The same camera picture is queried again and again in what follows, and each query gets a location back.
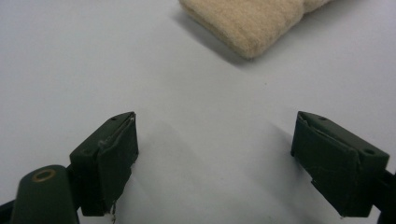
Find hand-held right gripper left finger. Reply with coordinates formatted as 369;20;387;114
69;111;140;217

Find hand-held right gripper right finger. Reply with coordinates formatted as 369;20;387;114
290;110;390;218

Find beige fleece glove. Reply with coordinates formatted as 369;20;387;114
177;0;332;61

